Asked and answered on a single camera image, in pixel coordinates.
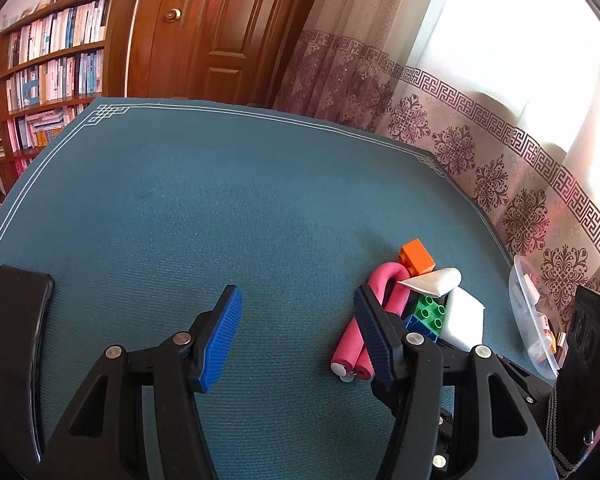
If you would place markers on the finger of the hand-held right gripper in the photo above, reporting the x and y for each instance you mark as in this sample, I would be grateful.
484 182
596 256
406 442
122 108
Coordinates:
525 379
442 440

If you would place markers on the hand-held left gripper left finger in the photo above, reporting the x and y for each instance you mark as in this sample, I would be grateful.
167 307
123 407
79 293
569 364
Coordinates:
222 345

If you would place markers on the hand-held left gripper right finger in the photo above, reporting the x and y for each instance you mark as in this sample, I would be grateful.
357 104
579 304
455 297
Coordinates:
372 335

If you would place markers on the pink foam hair curler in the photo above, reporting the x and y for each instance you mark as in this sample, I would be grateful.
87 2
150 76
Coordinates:
350 340

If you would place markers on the brown bottle with gold cap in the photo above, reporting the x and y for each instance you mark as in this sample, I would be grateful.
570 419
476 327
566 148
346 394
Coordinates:
560 342

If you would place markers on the blue toy block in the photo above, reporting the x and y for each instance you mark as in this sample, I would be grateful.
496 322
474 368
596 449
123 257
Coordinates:
420 327

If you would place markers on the green toy block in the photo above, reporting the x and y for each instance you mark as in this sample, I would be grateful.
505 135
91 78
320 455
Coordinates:
430 312

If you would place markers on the clear plastic bowl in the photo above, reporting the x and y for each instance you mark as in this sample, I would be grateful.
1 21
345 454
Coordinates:
522 300

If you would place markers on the white cream tube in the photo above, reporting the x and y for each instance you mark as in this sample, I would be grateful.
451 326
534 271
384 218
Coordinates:
437 281

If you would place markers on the plain white sponge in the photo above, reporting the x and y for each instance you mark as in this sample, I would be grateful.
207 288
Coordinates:
462 317

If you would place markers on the orange toy block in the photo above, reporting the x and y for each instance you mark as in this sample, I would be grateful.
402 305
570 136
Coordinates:
417 255

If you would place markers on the teal cloth desktop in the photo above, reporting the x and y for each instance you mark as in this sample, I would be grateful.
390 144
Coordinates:
205 185

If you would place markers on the white roll with red print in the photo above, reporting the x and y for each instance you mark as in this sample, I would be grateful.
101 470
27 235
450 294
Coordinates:
546 332

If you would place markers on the cream patterned curtain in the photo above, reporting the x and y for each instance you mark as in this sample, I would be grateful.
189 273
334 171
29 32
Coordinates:
480 170

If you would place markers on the black flat object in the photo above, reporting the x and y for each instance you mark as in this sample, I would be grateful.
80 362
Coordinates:
15 350

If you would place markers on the brown wooden door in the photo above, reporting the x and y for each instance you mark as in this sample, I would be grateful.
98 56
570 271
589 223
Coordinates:
230 25

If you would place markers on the wooden bookshelf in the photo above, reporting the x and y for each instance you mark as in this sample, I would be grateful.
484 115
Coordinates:
117 35

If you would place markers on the brass door knob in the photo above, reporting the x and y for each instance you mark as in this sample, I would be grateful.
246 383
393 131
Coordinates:
173 15

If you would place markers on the rows of books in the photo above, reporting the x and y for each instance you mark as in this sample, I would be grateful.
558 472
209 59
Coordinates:
55 25

